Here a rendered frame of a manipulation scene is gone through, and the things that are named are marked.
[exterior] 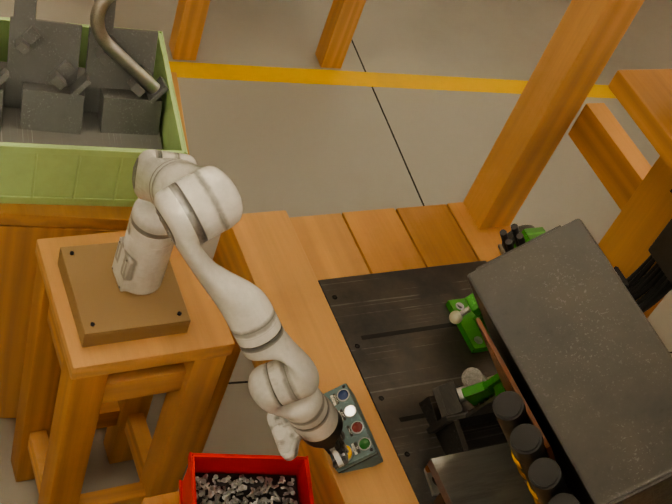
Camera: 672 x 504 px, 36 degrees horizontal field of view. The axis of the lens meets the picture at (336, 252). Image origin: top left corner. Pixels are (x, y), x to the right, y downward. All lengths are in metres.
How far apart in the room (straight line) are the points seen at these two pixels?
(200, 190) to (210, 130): 2.39
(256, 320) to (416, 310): 0.76
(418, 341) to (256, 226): 0.42
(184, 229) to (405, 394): 0.79
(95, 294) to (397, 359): 0.60
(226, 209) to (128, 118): 1.03
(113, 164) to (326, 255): 0.49
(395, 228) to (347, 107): 1.77
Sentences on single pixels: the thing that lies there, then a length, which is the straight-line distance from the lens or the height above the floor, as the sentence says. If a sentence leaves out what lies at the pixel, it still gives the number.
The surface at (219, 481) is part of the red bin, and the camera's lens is 1.88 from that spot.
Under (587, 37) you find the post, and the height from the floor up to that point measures 1.44.
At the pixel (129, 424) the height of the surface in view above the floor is 0.23.
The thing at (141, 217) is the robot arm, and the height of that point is 1.10.
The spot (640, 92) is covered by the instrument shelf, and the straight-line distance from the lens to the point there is 1.89.
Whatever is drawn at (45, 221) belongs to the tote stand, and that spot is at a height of 0.77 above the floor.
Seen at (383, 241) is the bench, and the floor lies 0.88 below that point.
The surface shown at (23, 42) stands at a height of 1.02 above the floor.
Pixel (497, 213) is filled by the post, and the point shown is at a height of 0.93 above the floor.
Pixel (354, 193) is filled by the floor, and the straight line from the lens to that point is 3.75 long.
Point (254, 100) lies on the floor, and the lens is 3.98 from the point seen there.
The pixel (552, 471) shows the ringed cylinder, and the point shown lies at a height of 1.51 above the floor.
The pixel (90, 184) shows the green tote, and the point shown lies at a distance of 2.29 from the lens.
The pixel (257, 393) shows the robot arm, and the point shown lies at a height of 1.21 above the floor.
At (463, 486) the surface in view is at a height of 1.13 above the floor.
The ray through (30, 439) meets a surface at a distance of 2.63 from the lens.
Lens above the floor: 2.47
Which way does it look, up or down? 45 degrees down
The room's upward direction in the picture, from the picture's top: 24 degrees clockwise
